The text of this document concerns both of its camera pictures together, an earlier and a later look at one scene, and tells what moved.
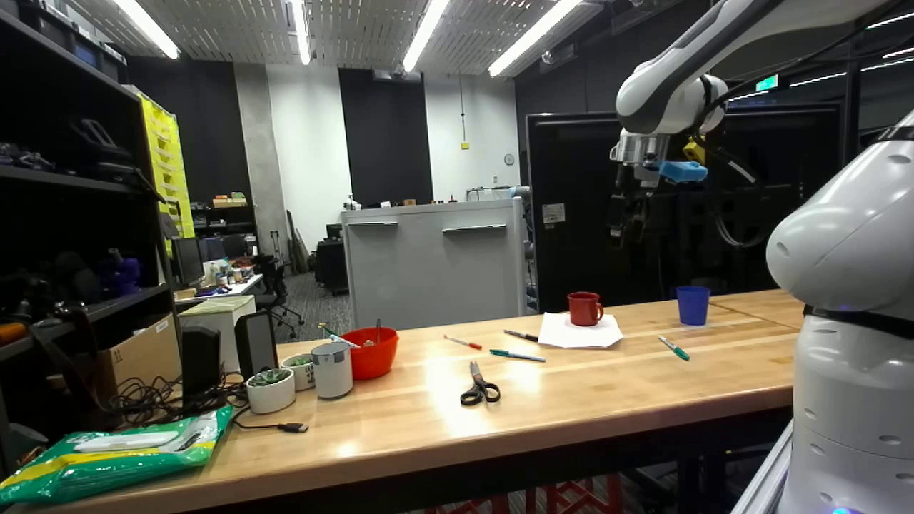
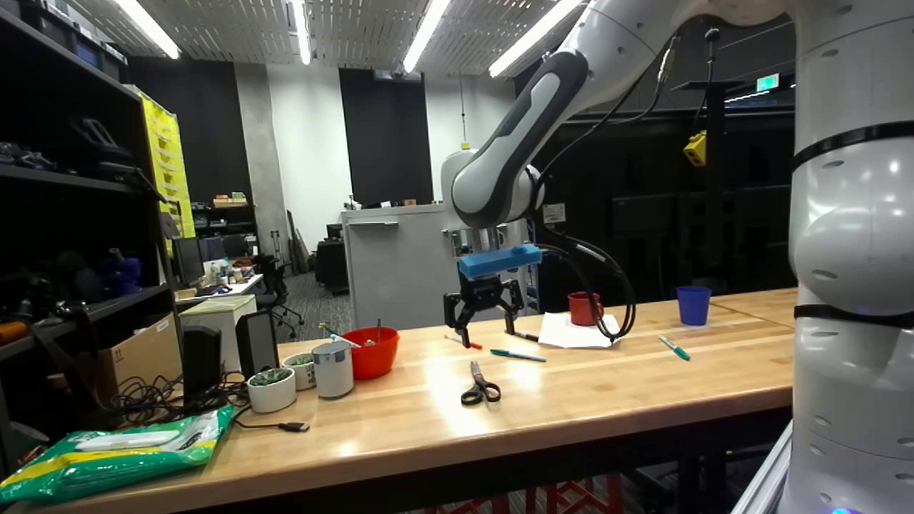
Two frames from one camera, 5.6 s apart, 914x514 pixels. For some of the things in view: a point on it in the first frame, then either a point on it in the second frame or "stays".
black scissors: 484,390 stays
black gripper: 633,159 to 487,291
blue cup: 691,303 stays
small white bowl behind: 303,371 stays
